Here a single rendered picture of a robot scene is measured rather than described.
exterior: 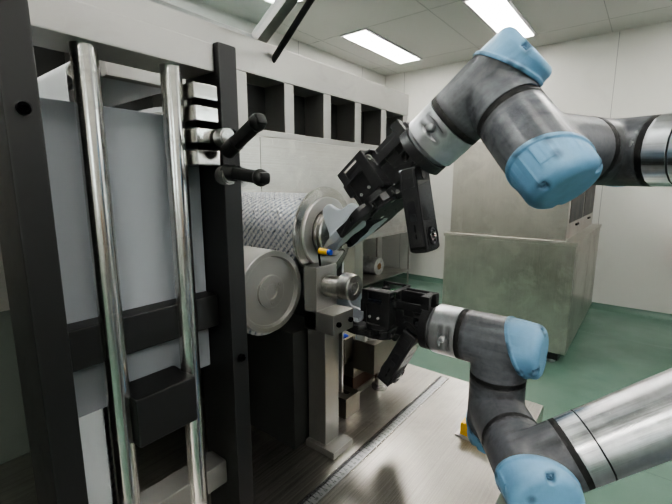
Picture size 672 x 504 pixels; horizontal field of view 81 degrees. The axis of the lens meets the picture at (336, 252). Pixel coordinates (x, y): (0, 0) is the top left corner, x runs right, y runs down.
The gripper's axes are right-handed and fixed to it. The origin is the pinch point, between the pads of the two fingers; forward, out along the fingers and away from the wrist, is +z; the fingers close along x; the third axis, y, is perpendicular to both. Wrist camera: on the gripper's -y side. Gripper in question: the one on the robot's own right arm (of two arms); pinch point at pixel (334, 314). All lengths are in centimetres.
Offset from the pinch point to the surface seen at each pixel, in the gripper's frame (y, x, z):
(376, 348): -6.6, -4.6, -6.5
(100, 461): -5.1, 41.4, -0.9
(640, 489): -109, -148, -54
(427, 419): -18.8, -7.2, -16.1
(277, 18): 61, -12, 26
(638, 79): 122, -444, -23
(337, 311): 5.0, 10.1, -8.7
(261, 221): 18.0, 12.1, 5.6
